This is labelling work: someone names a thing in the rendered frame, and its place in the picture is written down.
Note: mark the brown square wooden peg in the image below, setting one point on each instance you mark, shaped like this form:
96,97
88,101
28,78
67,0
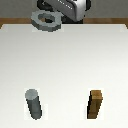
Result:
94,104

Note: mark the grey round peg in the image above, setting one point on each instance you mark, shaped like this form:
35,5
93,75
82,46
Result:
33,104

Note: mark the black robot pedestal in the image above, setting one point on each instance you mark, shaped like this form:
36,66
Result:
69,20

